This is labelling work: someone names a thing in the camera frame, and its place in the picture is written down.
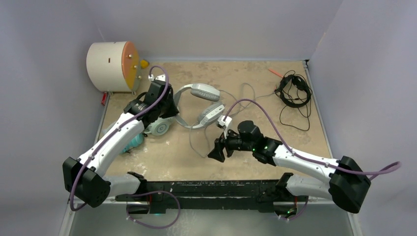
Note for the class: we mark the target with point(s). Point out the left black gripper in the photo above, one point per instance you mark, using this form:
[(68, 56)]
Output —
[(173, 110)]

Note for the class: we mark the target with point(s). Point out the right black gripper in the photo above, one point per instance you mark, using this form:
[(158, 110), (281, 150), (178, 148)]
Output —
[(217, 153)]

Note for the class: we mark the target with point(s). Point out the mint green headphones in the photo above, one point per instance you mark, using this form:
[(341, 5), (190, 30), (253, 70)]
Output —
[(159, 127)]

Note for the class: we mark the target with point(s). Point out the white grey headphones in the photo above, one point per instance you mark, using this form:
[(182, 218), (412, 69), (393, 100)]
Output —
[(198, 97)]

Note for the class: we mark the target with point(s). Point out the teal cat-ear headphones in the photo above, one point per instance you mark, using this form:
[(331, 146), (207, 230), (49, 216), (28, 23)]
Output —
[(135, 142)]

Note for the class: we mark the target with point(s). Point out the black headphones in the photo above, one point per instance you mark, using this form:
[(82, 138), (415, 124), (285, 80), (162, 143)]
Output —
[(294, 91)]

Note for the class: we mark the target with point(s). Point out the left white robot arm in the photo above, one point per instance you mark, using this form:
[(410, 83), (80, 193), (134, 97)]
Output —
[(84, 177)]

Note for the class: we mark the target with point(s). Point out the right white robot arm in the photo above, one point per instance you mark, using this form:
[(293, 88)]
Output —
[(342, 181)]

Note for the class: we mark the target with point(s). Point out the yellow small object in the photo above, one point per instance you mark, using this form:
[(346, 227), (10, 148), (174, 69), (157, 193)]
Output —
[(144, 64)]

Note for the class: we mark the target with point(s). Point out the red clamp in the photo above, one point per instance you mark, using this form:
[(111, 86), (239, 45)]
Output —
[(104, 98)]

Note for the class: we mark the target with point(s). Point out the white cylinder drum orange lid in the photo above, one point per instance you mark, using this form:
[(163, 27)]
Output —
[(113, 66)]

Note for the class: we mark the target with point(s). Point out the orange pencil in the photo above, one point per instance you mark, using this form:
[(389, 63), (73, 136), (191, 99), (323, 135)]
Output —
[(275, 73)]

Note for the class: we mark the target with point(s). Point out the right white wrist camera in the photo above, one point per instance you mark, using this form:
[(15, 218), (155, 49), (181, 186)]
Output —
[(224, 122)]

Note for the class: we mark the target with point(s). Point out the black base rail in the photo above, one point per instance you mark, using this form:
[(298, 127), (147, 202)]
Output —
[(264, 196)]

